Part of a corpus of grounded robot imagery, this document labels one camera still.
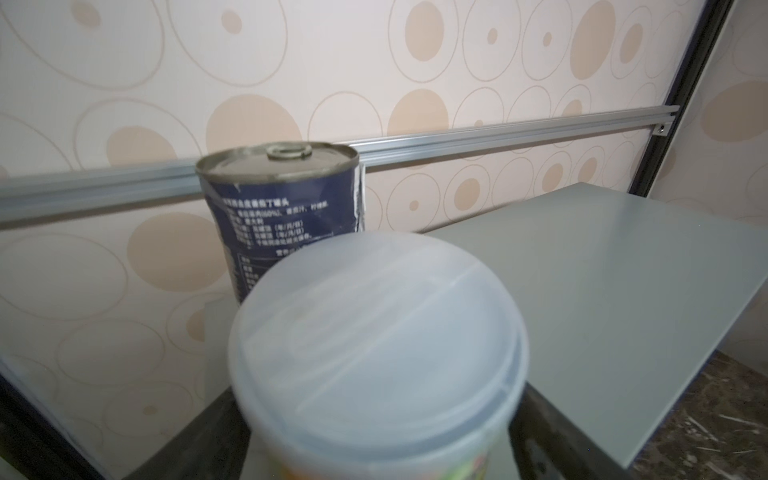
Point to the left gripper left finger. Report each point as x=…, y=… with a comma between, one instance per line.
x=213, y=446

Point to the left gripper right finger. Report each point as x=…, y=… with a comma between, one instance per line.
x=547, y=445

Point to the green orange plastic-lid can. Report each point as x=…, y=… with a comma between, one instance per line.
x=379, y=355

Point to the dark blue tin can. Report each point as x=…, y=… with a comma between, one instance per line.
x=273, y=199

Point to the grey metal cabinet box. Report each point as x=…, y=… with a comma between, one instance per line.
x=623, y=299

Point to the left black corner post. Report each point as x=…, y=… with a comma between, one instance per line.
x=32, y=446

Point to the black corner post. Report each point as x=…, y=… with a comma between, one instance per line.
x=32, y=446
x=701, y=45

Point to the back horizontal aluminium rail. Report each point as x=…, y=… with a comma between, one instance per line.
x=34, y=200

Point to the right black corner post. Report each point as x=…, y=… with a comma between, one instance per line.
x=701, y=45

